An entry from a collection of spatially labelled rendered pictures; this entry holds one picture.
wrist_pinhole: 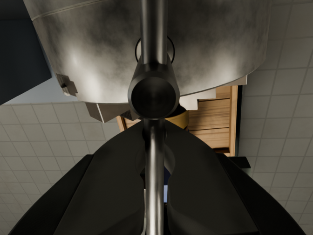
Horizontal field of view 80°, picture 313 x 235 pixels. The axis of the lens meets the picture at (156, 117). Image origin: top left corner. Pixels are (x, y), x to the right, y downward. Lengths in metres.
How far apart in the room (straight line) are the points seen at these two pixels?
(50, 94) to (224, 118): 0.66
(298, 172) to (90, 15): 2.22
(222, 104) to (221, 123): 0.07
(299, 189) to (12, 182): 3.15
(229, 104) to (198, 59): 0.42
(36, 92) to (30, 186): 2.04
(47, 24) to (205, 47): 0.15
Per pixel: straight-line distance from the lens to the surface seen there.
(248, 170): 0.71
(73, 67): 0.21
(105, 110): 0.26
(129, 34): 0.17
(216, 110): 0.59
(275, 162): 2.10
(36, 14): 0.24
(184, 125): 0.35
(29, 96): 0.92
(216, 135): 0.64
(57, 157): 2.26
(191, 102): 0.33
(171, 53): 0.17
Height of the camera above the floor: 1.40
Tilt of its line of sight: 60 degrees down
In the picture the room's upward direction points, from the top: 169 degrees counter-clockwise
